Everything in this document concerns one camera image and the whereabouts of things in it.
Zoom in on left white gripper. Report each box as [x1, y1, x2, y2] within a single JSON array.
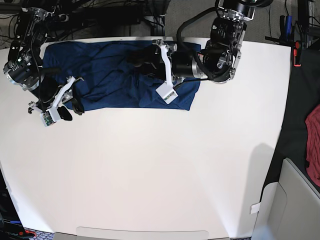
[[126, 39, 186, 88]]

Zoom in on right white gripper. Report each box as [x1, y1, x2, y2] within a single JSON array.
[[28, 76, 85, 122]]

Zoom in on blue long-sleeve T-shirt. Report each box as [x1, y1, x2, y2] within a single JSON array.
[[43, 40, 200, 111]]

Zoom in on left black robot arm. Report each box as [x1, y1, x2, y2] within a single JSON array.
[[127, 0, 272, 90]]

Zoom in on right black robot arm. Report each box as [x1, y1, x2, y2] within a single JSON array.
[[3, 0, 85, 127]]

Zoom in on orange clamp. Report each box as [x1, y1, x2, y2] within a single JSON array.
[[293, 40, 302, 67]]

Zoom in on red cloth pile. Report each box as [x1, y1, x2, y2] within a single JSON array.
[[305, 105, 320, 187]]

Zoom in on beige plastic bin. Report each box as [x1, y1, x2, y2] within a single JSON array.
[[251, 158, 320, 240]]

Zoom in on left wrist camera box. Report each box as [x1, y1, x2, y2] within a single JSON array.
[[155, 82, 179, 105]]

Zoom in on blue handled tool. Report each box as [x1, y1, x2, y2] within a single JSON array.
[[284, 15, 292, 41]]

